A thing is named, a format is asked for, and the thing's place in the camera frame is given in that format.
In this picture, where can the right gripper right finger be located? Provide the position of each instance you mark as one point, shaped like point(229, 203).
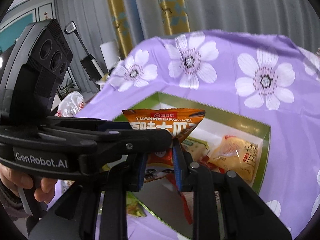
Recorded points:
point(224, 205)

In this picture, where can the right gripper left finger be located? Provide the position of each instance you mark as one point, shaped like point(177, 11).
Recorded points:
point(93, 204)

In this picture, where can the light green corn snack bag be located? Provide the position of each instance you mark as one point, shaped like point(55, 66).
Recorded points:
point(133, 208)

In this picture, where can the orange rice cracker bag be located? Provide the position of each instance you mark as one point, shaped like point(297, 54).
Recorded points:
point(235, 154)

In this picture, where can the soda cracker pack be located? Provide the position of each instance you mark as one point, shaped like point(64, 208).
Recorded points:
point(196, 147)

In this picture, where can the orange melon seed bag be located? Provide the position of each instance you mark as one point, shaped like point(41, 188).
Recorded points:
point(156, 129)

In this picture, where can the long white red snack pack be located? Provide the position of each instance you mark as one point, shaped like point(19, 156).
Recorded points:
point(187, 198)

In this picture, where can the person's left hand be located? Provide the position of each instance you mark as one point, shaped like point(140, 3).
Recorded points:
point(13, 179)

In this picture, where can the white plastic bag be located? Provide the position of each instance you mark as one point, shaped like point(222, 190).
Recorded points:
point(71, 105)

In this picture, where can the potted green plant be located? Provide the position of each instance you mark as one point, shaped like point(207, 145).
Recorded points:
point(68, 88)

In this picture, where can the green cardboard box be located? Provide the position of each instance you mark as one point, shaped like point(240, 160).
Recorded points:
point(159, 197)

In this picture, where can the white cylindrical air purifier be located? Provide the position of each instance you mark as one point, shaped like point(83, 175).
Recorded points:
point(110, 54)

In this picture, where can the purple floral tablecloth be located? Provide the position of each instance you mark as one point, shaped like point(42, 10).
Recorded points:
point(264, 77)

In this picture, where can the gold patterned curtain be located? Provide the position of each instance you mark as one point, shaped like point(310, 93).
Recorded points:
point(138, 20)

